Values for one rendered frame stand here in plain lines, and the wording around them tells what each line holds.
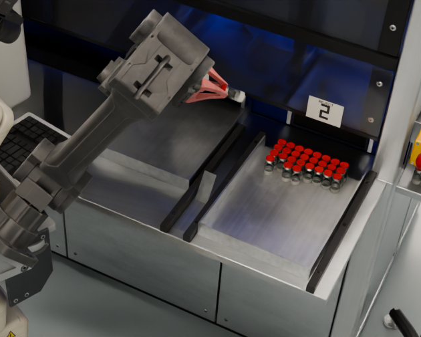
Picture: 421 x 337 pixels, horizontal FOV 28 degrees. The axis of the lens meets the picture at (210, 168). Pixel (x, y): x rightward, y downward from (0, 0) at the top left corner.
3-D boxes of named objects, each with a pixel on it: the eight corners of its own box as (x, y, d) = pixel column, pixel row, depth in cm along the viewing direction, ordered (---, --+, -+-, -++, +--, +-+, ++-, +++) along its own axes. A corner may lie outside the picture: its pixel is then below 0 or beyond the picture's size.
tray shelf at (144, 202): (145, 80, 224) (145, 74, 223) (395, 168, 203) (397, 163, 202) (40, 186, 192) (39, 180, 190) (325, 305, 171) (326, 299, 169)
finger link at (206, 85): (235, 65, 161) (192, 51, 157) (235, 97, 157) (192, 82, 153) (218, 83, 166) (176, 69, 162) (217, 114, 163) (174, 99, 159)
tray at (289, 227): (262, 146, 204) (264, 134, 201) (363, 183, 196) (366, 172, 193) (197, 234, 181) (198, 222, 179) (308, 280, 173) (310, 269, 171)
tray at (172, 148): (162, 79, 221) (162, 69, 219) (250, 111, 214) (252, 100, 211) (91, 153, 198) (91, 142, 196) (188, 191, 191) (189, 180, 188)
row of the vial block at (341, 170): (273, 157, 201) (275, 142, 198) (343, 183, 195) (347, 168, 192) (270, 162, 199) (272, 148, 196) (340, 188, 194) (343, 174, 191)
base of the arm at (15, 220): (-36, 211, 137) (1, 255, 130) (-5, 173, 137) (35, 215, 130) (-4, 227, 144) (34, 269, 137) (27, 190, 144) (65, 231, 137)
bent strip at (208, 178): (203, 188, 191) (204, 170, 187) (215, 193, 191) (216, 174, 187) (173, 227, 182) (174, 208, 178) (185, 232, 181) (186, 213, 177)
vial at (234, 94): (240, 93, 164) (222, 85, 163) (246, 91, 162) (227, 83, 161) (238, 103, 164) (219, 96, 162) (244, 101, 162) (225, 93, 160)
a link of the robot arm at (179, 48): (113, 61, 104) (175, 114, 105) (165, -2, 111) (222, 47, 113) (6, 183, 139) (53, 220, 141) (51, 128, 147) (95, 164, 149)
